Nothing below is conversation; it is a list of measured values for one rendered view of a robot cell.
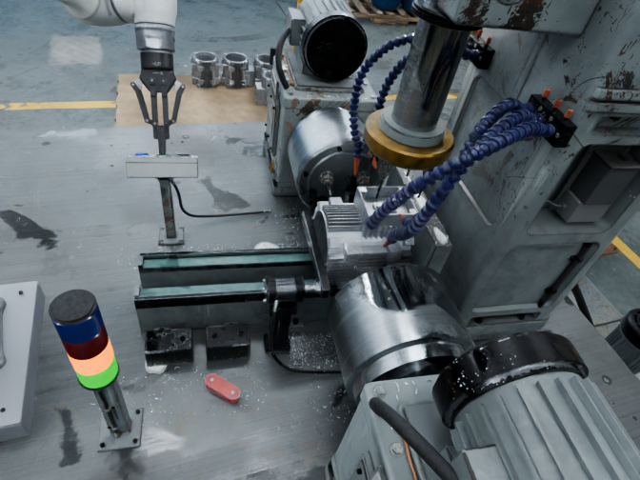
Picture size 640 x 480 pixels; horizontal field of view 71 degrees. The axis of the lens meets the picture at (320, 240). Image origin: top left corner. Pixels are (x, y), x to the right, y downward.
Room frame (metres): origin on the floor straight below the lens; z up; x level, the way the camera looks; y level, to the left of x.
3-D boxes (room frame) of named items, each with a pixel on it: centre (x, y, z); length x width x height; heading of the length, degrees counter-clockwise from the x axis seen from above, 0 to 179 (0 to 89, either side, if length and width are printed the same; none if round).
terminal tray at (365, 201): (0.81, -0.13, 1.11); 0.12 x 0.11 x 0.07; 109
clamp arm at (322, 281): (0.74, 0.01, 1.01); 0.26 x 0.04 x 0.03; 19
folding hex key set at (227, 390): (0.46, 0.15, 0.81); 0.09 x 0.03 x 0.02; 70
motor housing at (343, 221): (0.80, -0.09, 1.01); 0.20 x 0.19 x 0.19; 109
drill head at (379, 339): (0.49, -0.20, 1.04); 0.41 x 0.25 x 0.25; 19
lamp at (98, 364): (0.34, 0.32, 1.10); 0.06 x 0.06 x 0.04
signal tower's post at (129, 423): (0.34, 0.32, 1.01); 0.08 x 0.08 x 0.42; 19
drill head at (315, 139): (1.13, 0.02, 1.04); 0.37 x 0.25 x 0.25; 19
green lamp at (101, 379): (0.34, 0.32, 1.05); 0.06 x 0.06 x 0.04
